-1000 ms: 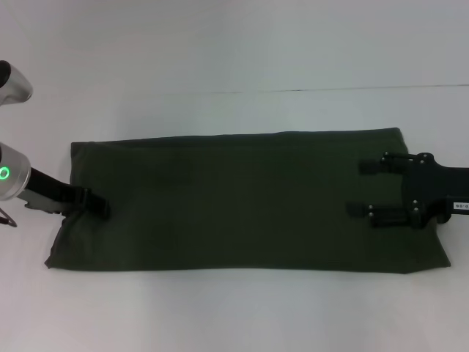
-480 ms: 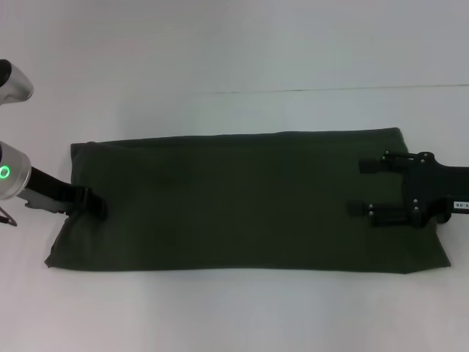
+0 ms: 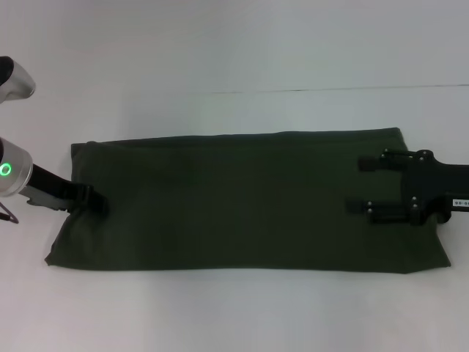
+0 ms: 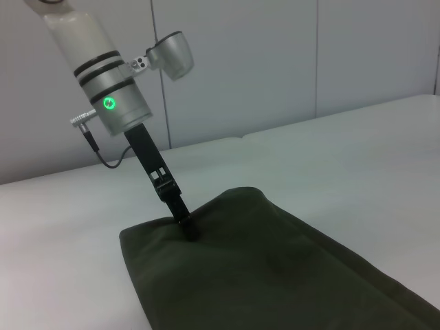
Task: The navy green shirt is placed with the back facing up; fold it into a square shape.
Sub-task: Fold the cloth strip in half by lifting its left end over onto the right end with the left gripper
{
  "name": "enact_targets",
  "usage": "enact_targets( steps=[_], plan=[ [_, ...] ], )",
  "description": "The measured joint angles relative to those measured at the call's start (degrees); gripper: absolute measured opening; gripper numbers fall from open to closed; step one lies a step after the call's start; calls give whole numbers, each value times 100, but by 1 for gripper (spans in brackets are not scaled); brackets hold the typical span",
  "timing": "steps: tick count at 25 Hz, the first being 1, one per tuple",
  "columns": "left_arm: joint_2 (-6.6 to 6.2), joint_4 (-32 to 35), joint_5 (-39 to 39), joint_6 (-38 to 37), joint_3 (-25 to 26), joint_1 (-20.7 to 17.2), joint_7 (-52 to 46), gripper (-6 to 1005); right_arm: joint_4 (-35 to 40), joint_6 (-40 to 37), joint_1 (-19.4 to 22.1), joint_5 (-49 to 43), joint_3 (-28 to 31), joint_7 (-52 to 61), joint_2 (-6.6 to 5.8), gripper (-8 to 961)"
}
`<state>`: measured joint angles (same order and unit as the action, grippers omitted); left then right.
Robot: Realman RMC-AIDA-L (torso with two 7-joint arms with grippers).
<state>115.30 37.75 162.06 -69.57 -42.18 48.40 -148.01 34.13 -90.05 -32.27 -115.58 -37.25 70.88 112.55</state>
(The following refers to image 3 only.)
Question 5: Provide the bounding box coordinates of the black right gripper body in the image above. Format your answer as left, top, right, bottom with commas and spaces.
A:
401, 150, 469, 227

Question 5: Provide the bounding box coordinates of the dark green shirt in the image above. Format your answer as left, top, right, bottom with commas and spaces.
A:
44, 127, 451, 275

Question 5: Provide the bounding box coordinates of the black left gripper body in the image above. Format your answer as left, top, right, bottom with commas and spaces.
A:
22, 163, 87, 212

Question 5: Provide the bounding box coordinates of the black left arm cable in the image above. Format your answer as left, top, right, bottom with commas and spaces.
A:
0, 201, 19, 224

